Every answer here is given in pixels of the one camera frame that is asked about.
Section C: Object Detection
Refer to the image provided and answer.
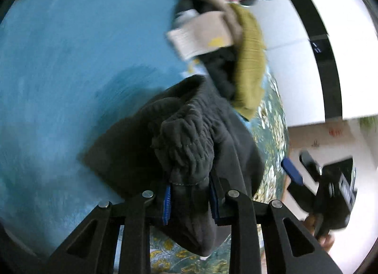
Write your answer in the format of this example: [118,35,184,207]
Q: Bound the black garment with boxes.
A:
[174,0,240,101]

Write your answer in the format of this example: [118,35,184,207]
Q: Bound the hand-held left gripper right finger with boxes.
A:
[208,172,344,274]

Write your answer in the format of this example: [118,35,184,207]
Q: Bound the person's right hand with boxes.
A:
[304,213,336,253]

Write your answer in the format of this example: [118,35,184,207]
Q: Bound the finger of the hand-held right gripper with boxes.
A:
[280,157,305,186]
[299,150,323,178]

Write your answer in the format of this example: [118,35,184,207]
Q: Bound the black trim strip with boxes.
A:
[275,0,344,122]

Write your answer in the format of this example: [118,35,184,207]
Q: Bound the beige garment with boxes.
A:
[165,11,236,61]

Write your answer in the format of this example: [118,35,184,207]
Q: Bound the teal floral blanket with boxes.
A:
[0,0,291,274]

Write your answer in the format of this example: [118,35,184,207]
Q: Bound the dark grey fleece pants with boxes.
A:
[80,74,266,258]

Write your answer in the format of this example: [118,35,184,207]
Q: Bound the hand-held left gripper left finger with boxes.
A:
[44,181,173,274]

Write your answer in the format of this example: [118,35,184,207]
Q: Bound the olive green knit sweater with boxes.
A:
[229,3,268,121]

